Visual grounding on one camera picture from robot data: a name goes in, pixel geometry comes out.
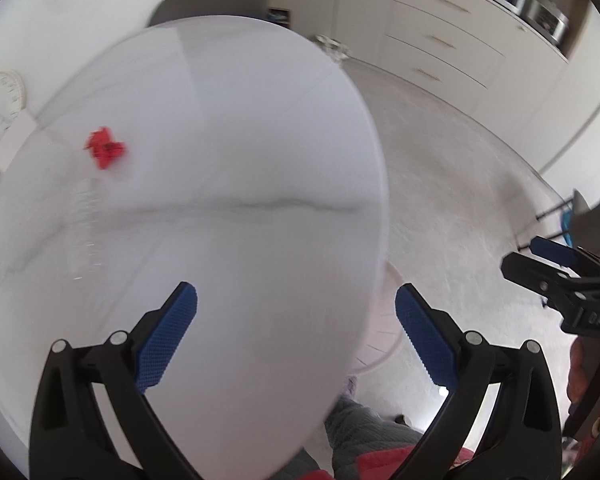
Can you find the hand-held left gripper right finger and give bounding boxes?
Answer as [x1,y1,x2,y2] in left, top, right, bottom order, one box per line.
[394,282,564,480]

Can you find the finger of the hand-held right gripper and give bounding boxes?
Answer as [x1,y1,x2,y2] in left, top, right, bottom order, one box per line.
[500,252,600,312]
[530,238,600,274]

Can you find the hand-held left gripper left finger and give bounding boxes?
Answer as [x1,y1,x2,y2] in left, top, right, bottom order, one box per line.
[28,281,204,480]

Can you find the clear plastic bag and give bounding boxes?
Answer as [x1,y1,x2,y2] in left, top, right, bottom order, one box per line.
[62,180,106,283]

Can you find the red paper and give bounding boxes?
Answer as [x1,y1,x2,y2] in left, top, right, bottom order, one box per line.
[83,127,128,171]

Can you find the person's right hand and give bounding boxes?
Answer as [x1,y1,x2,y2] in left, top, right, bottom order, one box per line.
[567,340,589,406]

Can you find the grey-green quilted trousers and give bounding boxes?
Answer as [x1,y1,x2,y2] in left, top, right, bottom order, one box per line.
[280,397,426,480]

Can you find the red garment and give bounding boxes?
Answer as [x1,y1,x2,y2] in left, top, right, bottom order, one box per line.
[300,447,481,480]

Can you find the white drawer cabinet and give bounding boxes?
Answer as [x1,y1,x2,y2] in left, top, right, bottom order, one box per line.
[380,0,571,171]

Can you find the grey chair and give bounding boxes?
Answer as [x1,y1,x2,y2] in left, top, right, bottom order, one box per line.
[147,0,271,28]

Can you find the white round wall clock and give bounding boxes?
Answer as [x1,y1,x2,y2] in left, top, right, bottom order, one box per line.
[0,70,27,157]

